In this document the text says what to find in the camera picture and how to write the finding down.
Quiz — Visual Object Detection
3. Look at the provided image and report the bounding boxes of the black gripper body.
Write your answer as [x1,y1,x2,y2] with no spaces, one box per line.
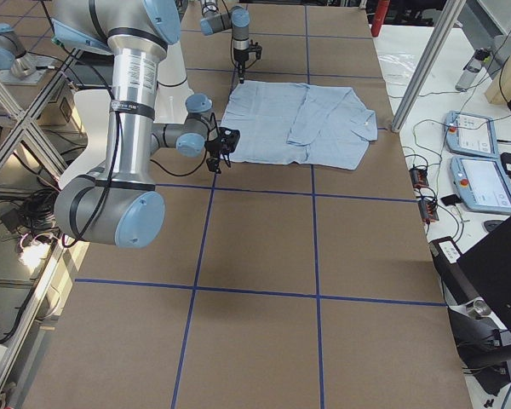
[233,40,262,84]
[204,127,240,174]

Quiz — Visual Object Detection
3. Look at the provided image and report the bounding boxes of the aluminium frame post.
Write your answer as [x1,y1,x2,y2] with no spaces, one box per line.
[390,0,466,133]

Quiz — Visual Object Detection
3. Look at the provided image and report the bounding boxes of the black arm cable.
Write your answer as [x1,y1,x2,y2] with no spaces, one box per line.
[227,36,261,97]
[59,25,222,248]

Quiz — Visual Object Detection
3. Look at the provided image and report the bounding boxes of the lower teach pendant tablet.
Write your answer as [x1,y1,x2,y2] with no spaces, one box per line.
[450,156,511,215]

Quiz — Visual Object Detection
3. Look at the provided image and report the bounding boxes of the white curved sheet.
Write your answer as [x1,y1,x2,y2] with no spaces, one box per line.
[58,87,112,191]

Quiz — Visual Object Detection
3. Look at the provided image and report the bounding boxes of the light blue button-up shirt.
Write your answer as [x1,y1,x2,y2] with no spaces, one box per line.
[221,81,378,170]

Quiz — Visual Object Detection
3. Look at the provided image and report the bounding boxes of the upper teach pendant tablet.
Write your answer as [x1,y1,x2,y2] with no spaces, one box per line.
[445,111,499,158]

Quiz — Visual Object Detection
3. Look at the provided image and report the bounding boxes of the red cylinder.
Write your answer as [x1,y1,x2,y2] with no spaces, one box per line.
[370,0,390,37]

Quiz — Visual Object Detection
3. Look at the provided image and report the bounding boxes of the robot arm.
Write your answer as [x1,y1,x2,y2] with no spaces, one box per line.
[52,1,240,248]
[199,1,262,84]

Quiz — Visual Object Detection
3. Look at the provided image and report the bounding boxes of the clear water bottle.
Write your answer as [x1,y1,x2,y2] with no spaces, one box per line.
[455,48,491,92]

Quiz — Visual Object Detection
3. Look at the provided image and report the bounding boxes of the teach pendant tablet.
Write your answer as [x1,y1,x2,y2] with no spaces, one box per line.
[450,156,511,215]
[445,111,499,158]

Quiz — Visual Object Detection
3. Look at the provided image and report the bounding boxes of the clear plastic bag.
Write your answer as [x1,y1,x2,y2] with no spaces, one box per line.
[377,52,418,86]

